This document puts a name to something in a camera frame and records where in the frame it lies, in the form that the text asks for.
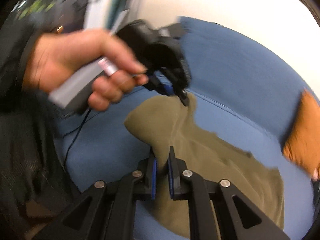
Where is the olive green sweatshirt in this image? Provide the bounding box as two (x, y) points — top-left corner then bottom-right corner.
(124, 94), (285, 238)

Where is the black jacket sleeve forearm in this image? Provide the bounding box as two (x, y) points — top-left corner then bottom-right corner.
(1, 20), (80, 239)

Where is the person's left hand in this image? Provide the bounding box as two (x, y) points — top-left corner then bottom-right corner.
(22, 29), (148, 111)

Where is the blue fabric sofa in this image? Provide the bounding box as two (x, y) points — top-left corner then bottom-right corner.
(55, 17), (314, 239)

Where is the orange cushion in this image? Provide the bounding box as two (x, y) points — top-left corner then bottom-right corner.
(283, 90), (319, 181)

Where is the black cable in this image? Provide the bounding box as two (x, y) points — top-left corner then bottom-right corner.
(62, 107), (91, 176)

